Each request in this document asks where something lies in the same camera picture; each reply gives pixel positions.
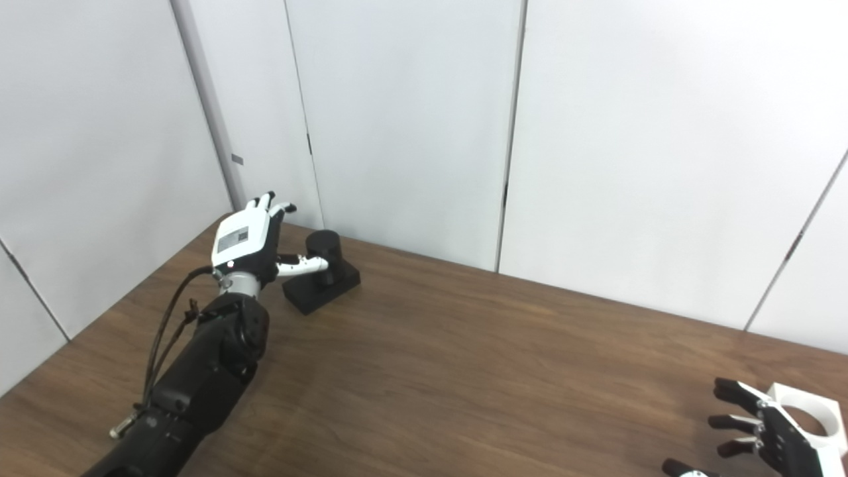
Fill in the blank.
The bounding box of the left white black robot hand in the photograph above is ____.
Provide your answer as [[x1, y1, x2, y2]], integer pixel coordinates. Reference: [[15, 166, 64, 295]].
[[211, 191, 330, 290]]

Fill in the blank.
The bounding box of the white square piece with hole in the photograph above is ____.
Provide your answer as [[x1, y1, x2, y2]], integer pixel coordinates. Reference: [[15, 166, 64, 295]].
[[767, 382, 848, 458]]

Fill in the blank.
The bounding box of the grey wall post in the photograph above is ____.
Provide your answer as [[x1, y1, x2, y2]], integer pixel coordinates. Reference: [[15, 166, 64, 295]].
[[169, 0, 249, 213]]

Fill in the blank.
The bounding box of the black peg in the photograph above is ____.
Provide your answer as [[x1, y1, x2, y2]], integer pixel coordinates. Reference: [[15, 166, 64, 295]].
[[282, 229, 362, 316]]

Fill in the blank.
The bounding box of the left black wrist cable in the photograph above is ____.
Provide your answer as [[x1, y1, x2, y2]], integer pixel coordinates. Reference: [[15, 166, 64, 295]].
[[109, 265, 219, 438]]

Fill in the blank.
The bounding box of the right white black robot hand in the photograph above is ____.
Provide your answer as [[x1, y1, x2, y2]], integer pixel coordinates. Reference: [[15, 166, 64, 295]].
[[662, 378, 845, 477]]

